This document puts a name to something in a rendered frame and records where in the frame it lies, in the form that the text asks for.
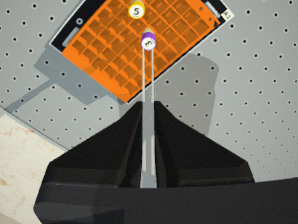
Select yellow-capped vial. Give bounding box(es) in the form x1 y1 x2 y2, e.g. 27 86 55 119
129 0 145 19

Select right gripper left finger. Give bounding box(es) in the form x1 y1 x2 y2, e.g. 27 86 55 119
41 101 143 188

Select orange tube rack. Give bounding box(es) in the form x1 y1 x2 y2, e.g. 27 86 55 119
62 0 220 103

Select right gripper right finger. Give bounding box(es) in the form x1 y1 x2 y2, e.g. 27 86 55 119
154 101 255 188

